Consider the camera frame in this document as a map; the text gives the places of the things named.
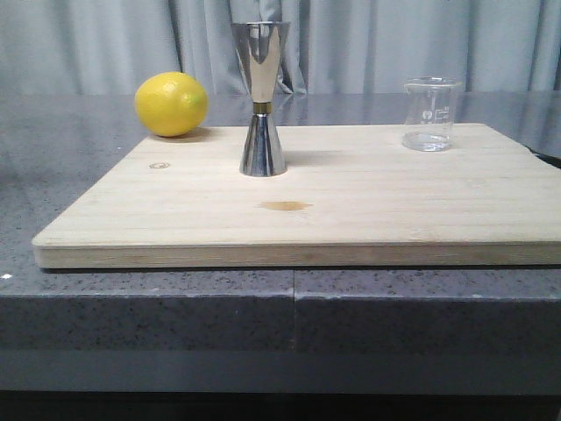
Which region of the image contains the steel double jigger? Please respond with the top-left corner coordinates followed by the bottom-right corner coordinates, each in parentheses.
top-left (231, 21), bottom-right (290, 177)

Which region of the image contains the wooden cutting board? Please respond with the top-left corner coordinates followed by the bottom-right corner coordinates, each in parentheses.
top-left (32, 124), bottom-right (560, 268)

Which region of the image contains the clear glass beaker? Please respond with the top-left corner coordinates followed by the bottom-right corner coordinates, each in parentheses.
top-left (401, 76), bottom-right (462, 152)

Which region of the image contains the yellow lemon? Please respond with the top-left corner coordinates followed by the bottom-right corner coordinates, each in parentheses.
top-left (134, 71), bottom-right (209, 137)

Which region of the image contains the grey curtain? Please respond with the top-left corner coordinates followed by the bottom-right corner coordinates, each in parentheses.
top-left (1, 1), bottom-right (560, 95)

